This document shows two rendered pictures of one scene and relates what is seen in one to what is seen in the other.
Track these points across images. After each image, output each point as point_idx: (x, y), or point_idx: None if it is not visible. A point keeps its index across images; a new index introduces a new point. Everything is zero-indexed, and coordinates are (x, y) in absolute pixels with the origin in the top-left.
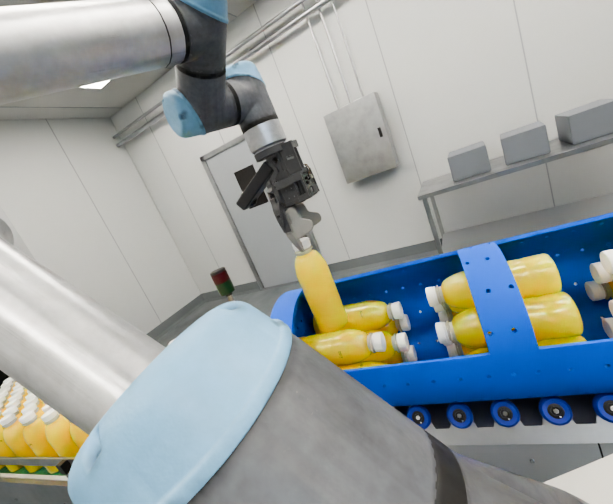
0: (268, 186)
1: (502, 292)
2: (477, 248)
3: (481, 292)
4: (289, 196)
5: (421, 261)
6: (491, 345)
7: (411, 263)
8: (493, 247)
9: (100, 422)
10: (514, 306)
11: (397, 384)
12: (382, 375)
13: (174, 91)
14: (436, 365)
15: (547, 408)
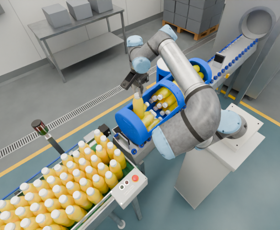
0: (139, 80)
1: (179, 92)
2: (167, 82)
3: (176, 93)
4: (142, 81)
5: (153, 88)
6: (179, 103)
7: (151, 90)
8: (171, 81)
9: (237, 122)
10: (181, 94)
11: (165, 121)
12: (164, 120)
13: (147, 59)
14: (172, 112)
15: (178, 111)
